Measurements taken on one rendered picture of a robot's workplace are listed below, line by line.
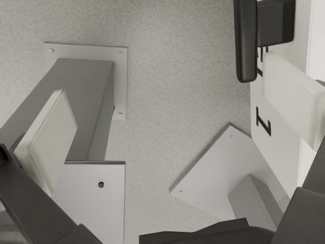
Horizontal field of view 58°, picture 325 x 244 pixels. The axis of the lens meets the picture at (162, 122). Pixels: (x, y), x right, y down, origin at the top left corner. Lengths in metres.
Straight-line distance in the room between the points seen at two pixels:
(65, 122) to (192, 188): 1.27
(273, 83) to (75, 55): 1.00
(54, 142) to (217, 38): 1.03
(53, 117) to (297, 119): 0.13
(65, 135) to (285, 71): 0.13
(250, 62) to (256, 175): 1.28
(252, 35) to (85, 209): 0.35
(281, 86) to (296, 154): 0.08
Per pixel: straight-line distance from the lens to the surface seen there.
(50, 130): 0.17
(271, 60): 0.19
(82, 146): 0.61
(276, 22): 0.20
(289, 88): 0.17
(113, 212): 0.46
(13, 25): 1.20
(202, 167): 1.37
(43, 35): 1.17
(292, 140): 0.24
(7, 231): 0.49
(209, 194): 1.48
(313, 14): 0.19
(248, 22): 0.20
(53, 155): 0.17
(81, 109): 0.75
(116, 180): 0.42
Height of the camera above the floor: 1.09
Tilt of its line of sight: 61 degrees down
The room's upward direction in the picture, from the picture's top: 172 degrees clockwise
